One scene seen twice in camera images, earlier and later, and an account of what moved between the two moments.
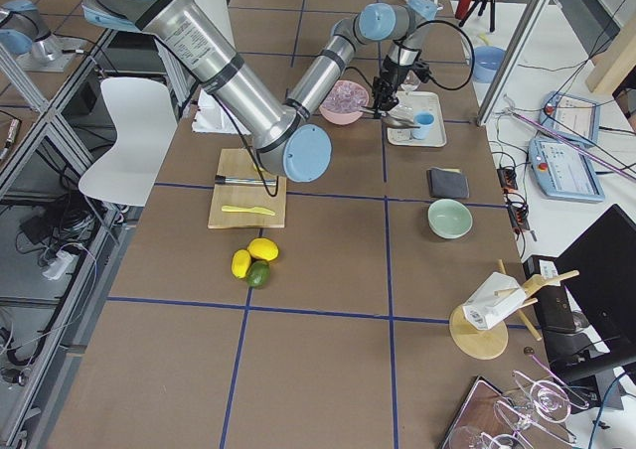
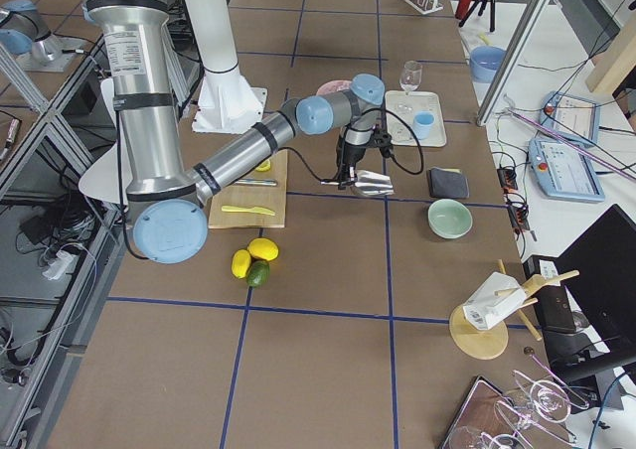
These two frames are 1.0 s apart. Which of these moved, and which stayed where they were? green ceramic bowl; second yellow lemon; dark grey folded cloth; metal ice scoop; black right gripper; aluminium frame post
Moved: black right gripper; metal ice scoop
Stayed: second yellow lemon; green ceramic bowl; dark grey folded cloth; aluminium frame post
